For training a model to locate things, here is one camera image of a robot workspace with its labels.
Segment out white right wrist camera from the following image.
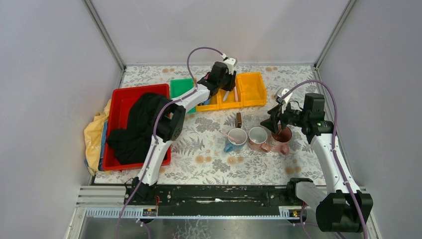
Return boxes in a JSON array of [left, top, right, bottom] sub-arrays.
[[274, 88, 291, 113]]

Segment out blue cloth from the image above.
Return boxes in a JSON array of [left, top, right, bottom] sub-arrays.
[[98, 120, 108, 171]]

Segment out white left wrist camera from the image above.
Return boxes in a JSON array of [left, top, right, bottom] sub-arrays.
[[222, 55, 237, 75]]

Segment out yellow bin with mugs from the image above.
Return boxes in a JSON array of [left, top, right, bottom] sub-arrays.
[[236, 72, 267, 107]]

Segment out yellow bin with toothbrushes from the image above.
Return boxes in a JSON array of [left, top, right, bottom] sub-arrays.
[[218, 86, 243, 110]]

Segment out blue ceramic mug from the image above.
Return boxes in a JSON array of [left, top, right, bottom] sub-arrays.
[[223, 128, 248, 153]]

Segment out pink pumpkin-face mug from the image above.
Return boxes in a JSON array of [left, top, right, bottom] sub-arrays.
[[271, 127, 292, 155]]

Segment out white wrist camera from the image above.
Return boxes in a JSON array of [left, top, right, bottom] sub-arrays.
[[222, 55, 237, 75], [274, 88, 291, 113]]

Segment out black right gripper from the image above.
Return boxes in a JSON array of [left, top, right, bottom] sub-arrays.
[[260, 101, 308, 134]]

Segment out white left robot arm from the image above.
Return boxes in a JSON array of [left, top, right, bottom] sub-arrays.
[[132, 57, 236, 205]]

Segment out black cloth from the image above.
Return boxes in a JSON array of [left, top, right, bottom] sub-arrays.
[[106, 93, 168, 165]]

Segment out yellow cloth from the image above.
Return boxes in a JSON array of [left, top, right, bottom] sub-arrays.
[[84, 99, 111, 176]]

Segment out pink toothbrush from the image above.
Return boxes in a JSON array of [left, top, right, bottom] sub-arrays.
[[220, 130, 238, 143], [233, 87, 239, 102]]

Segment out yellow bin with toothpaste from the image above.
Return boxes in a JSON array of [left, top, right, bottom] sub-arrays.
[[196, 95, 220, 112]]

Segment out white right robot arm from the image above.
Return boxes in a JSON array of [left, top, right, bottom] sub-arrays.
[[261, 89, 373, 238]]

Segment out green plastic bin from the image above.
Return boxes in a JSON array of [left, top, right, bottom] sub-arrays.
[[170, 78, 194, 98]]

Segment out floral orange-handled mug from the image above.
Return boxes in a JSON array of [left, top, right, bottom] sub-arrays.
[[248, 126, 271, 152]]

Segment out red plastic tray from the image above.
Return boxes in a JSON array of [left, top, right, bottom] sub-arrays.
[[102, 84, 170, 171]]

